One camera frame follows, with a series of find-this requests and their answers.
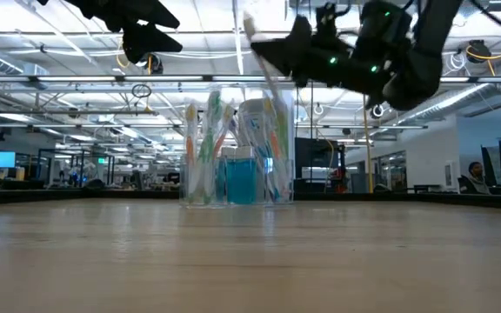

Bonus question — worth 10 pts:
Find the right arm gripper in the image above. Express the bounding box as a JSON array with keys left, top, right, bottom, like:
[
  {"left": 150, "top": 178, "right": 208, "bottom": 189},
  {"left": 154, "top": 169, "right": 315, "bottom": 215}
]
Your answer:
[{"left": 250, "top": 3, "right": 413, "bottom": 110}]

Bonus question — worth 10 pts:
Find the blue toothbrush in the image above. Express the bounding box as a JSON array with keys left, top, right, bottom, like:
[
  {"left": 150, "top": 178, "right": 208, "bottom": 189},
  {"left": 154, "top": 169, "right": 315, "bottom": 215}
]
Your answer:
[
  {"left": 258, "top": 123, "right": 286, "bottom": 203},
  {"left": 252, "top": 115, "right": 277, "bottom": 203}
]

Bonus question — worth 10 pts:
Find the small blue mouthwash bottle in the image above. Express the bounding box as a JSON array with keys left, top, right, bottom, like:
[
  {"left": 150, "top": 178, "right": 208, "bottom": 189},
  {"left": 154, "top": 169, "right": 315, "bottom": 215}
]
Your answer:
[{"left": 225, "top": 146, "right": 258, "bottom": 205}]

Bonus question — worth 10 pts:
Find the white green wipes canister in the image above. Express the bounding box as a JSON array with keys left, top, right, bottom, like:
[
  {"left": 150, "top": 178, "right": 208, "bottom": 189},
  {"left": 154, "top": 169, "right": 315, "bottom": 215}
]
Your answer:
[{"left": 239, "top": 96, "right": 296, "bottom": 203}]

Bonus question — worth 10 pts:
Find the black equipment rack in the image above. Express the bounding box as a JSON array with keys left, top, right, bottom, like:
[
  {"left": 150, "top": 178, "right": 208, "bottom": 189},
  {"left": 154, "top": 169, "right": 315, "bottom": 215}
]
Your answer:
[{"left": 293, "top": 137, "right": 347, "bottom": 193}]

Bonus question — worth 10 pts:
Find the blue lit monitor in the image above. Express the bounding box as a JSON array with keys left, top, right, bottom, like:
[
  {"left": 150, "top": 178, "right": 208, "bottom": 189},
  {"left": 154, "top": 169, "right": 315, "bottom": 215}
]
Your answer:
[{"left": 0, "top": 150, "right": 17, "bottom": 169}]

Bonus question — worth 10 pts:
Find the person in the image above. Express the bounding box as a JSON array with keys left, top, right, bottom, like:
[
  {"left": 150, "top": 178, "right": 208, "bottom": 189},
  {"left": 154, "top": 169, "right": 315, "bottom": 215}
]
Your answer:
[{"left": 457, "top": 160, "right": 491, "bottom": 195}]

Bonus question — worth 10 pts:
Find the thin black cable ring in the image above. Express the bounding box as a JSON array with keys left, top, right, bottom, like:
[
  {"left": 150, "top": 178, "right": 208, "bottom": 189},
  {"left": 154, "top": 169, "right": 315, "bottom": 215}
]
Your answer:
[{"left": 130, "top": 83, "right": 152, "bottom": 99}]

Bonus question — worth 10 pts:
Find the black metal cage frame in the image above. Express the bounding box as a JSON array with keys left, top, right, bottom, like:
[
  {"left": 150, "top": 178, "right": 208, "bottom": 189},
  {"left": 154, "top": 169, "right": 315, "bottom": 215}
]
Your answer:
[{"left": 37, "top": 148, "right": 117, "bottom": 189}]

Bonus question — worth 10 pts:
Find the black aluminium table frame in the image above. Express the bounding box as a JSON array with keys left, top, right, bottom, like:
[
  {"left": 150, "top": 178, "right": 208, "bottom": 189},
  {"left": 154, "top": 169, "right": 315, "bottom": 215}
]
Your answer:
[{"left": 0, "top": 187, "right": 501, "bottom": 212}]

